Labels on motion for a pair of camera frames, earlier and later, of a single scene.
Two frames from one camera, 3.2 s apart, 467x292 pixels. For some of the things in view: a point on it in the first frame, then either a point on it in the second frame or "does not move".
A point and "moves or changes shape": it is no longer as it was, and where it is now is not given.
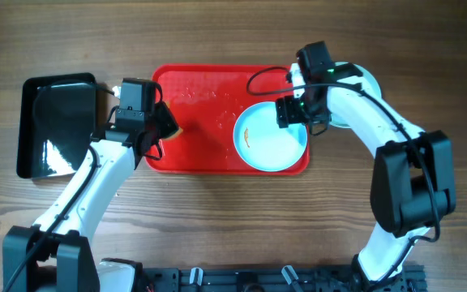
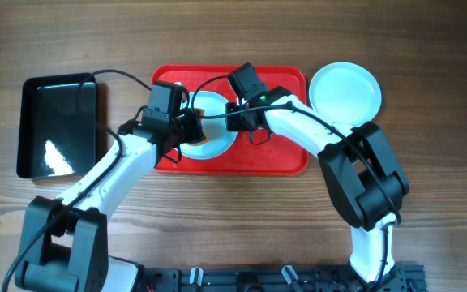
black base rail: (276, 279) does not move
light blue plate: (262, 143) to (210, 109)
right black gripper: (287, 111) to (233, 124)
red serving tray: (207, 101) does not move
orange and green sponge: (180, 130) moves or changes shape
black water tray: (56, 124) does not move
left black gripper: (168, 124) to (194, 132)
